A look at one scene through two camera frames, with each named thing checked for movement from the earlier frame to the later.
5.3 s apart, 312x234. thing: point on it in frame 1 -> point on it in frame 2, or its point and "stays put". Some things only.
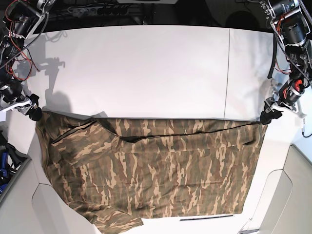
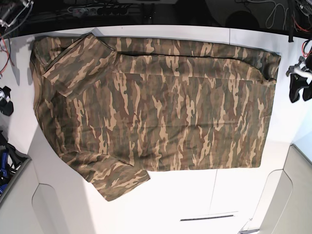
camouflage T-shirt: (114, 172) -> (119, 107)
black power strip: (101, 11) stays put
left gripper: (11, 98) -> (7, 108)
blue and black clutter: (11, 160) stays put
